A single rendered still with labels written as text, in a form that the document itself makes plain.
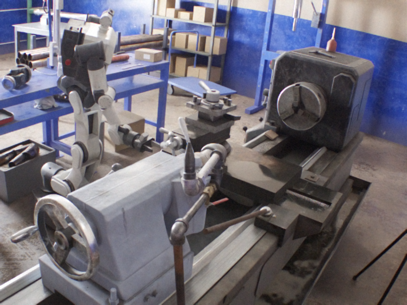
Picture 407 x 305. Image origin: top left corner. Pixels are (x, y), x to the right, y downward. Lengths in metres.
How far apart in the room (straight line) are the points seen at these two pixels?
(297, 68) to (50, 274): 1.76
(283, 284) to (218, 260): 0.69
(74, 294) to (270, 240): 0.74
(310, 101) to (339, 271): 1.24
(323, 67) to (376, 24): 3.31
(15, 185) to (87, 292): 2.25
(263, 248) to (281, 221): 0.15
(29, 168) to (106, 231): 2.35
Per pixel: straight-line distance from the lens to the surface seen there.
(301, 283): 2.02
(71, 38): 2.27
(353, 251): 3.10
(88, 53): 2.10
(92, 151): 2.55
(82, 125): 2.48
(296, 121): 2.20
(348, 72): 2.28
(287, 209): 1.62
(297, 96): 2.14
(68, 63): 2.30
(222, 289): 1.25
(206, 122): 1.82
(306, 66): 2.35
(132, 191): 1.03
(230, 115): 1.88
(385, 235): 3.43
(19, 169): 3.21
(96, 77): 2.15
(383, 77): 5.60
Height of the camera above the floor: 1.68
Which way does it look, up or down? 25 degrees down
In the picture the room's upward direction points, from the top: 6 degrees clockwise
